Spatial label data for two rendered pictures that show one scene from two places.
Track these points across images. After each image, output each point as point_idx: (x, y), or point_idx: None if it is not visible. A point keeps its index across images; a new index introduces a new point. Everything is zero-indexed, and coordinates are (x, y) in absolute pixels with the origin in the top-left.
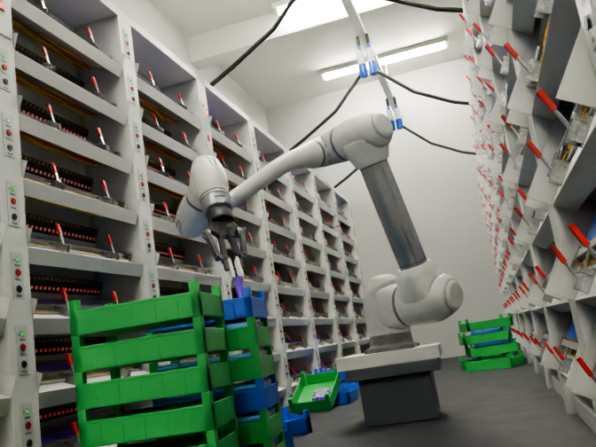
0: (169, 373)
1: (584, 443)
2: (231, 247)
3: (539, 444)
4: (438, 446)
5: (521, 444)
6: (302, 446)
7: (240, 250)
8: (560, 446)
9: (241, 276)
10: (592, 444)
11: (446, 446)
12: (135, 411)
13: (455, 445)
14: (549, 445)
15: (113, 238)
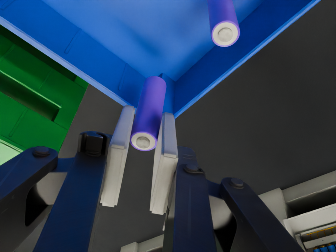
0: None
1: (328, 165)
2: (168, 250)
3: (326, 145)
4: (334, 68)
5: (329, 134)
6: None
7: (244, 224)
8: (317, 158)
9: (155, 152)
10: (320, 171)
11: (332, 77)
12: None
13: (335, 83)
14: (321, 151)
15: None
